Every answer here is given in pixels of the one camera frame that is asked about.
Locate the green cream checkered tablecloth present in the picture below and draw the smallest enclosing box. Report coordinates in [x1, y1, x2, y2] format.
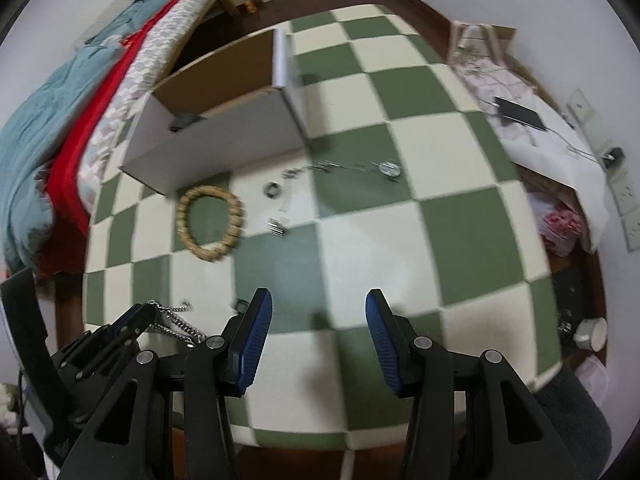
[82, 4, 563, 451]

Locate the white floral cloth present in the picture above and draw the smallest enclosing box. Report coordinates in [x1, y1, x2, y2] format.
[450, 21, 612, 253]

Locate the dark grey chair seat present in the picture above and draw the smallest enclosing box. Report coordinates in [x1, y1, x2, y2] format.
[520, 362, 613, 480]

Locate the white charging cable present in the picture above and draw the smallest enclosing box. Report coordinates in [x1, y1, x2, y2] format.
[542, 127, 608, 161]

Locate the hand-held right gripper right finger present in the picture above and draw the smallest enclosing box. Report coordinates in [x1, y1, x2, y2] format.
[365, 289, 587, 480]

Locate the small black item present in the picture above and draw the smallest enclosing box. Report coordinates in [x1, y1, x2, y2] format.
[169, 114, 202, 133]

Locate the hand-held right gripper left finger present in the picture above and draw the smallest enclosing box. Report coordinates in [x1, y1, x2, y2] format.
[56, 287, 274, 480]

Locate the cardboard box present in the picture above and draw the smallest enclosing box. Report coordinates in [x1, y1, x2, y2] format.
[118, 27, 312, 197]

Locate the wooden bead bracelet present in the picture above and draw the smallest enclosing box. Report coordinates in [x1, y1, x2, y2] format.
[177, 184, 247, 263]

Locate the red blanket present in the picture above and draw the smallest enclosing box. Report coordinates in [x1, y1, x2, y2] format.
[37, 0, 208, 281]

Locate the black smartphone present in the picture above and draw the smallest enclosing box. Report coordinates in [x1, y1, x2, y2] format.
[494, 96, 549, 133]

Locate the red patterned bag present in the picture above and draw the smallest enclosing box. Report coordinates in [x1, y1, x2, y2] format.
[531, 192, 587, 257]

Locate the bed with blue blanket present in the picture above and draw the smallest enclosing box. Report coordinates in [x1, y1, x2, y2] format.
[0, 0, 232, 273]

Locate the silver necklace with round pendant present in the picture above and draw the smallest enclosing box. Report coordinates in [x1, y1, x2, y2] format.
[281, 159, 402, 182]

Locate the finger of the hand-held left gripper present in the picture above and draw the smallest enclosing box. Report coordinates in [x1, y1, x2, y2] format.
[102, 303, 158, 347]

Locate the patterned mattress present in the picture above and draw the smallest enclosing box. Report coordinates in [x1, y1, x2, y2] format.
[75, 0, 221, 213]

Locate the silver link chain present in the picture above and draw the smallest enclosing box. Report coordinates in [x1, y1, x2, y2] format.
[146, 299, 210, 347]

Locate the white cup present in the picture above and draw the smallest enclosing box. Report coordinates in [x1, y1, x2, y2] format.
[572, 317, 609, 352]

